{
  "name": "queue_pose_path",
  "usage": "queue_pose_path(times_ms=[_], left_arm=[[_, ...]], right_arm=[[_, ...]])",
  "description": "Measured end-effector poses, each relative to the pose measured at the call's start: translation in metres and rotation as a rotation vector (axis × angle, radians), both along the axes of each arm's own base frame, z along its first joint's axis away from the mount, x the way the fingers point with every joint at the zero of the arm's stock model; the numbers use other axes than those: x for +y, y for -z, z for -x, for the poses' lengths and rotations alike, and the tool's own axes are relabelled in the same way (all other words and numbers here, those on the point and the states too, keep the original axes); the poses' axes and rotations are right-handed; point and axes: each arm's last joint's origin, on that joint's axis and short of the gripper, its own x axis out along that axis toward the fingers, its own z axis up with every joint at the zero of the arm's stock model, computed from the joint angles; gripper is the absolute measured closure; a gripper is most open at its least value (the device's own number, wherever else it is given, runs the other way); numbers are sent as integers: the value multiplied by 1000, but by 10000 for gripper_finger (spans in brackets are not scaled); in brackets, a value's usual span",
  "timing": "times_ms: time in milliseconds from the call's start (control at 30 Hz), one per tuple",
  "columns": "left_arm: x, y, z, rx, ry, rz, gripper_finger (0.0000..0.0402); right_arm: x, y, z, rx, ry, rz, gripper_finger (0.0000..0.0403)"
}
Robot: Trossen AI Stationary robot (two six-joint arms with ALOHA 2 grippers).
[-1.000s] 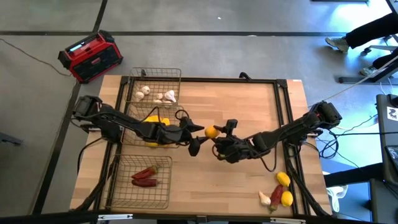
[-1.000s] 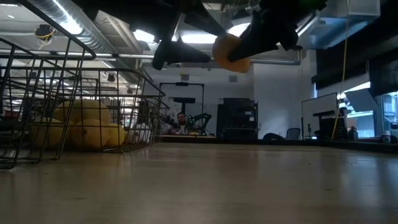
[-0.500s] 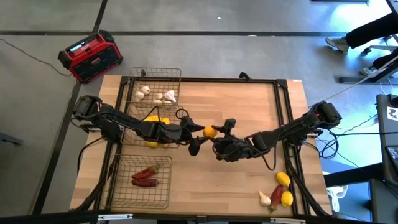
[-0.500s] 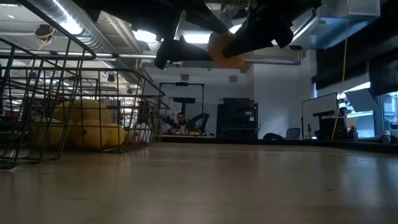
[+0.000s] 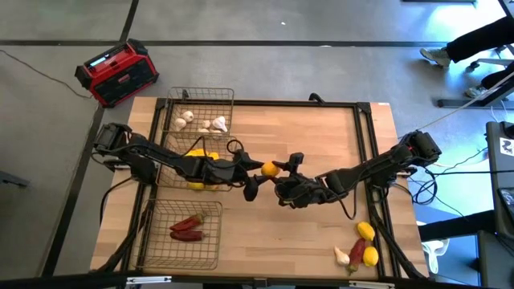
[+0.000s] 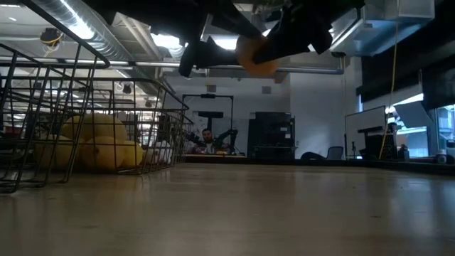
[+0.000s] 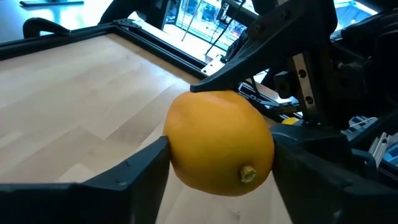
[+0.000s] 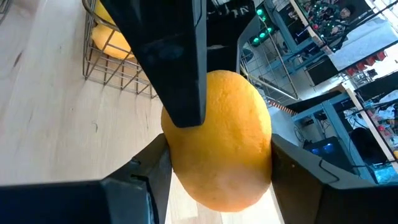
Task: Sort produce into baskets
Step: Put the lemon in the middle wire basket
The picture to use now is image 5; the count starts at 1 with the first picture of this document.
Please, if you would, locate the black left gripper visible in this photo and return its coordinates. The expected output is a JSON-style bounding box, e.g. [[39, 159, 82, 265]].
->
[[204, 150, 272, 202]]

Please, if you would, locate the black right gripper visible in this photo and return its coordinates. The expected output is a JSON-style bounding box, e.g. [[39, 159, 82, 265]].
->
[[271, 160, 334, 210]]

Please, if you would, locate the round orange fruit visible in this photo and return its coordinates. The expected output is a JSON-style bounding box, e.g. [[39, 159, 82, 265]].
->
[[260, 161, 281, 179]]

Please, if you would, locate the red and black radio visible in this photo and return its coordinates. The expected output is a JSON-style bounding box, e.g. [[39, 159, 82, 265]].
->
[[74, 38, 160, 108]]

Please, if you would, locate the white floor object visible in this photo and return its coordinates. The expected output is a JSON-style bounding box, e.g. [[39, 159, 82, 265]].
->
[[421, 238, 451, 274]]

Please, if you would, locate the black floor beam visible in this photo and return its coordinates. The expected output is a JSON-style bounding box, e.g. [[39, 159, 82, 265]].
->
[[417, 210, 497, 242]]

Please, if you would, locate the thin white pole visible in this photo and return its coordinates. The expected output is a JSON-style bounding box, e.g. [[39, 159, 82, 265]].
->
[[397, 71, 514, 140]]

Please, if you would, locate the black desk foot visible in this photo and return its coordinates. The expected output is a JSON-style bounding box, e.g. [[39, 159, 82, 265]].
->
[[436, 78, 514, 109]]

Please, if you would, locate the dark grey desk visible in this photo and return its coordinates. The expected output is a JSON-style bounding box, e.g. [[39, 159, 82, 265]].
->
[[475, 120, 514, 289]]

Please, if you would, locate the dark grey floor object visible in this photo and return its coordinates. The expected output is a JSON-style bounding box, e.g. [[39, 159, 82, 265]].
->
[[0, 170, 31, 189]]

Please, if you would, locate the black office chair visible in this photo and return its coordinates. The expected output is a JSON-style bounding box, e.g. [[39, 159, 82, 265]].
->
[[467, 43, 514, 71]]

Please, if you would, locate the person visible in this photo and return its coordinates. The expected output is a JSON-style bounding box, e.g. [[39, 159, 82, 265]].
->
[[419, 15, 514, 100]]

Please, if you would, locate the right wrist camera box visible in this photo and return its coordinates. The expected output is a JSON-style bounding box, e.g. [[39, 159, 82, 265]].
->
[[288, 151, 305, 174]]

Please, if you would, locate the rectangular wire basket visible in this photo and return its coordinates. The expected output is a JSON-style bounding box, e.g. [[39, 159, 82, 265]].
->
[[163, 87, 235, 136], [155, 134, 238, 193], [136, 199, 223, 271]]

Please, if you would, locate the black aluminium table frame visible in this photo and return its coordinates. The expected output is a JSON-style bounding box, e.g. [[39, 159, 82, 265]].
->
[[92, 98, 429, 281]]

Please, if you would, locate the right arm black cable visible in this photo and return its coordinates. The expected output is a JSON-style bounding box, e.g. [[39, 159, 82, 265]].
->
[[328, 176, 361, 221]]

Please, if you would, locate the silver frame bracket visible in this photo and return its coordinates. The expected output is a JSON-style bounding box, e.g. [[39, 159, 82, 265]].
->
[[348, 280, 395, 289], [126, 275, 173, 286]]

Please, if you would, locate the black cable bundle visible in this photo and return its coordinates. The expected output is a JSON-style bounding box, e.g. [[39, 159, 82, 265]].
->
[[391, 146, 489, 218]]

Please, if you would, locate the thin grey floor cable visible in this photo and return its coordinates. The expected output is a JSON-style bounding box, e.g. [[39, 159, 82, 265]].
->
[[0, 48, 96, 100]]

